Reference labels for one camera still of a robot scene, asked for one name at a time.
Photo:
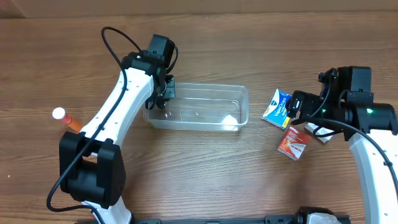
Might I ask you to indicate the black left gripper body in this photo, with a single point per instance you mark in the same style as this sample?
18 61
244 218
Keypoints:
168 92

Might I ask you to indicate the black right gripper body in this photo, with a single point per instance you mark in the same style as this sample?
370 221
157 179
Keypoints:
296 104

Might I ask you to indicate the orange tube white cap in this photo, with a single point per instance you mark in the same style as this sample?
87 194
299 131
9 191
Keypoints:
60 114

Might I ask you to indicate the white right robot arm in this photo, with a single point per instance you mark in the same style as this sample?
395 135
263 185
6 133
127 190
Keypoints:
346 106

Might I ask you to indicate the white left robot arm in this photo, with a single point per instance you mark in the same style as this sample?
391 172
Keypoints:
91 164

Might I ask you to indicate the clear plastic container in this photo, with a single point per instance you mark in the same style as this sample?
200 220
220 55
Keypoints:
203 107

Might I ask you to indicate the white bandage box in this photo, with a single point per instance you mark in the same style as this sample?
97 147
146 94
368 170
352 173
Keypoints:
311 127

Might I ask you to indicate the red sachet packet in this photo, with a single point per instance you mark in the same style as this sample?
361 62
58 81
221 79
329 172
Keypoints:
294 143

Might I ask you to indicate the blue Vicks VapoDrops packet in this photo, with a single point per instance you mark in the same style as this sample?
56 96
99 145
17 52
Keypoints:
276 112

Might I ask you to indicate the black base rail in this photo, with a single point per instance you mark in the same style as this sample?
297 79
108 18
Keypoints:
302 216

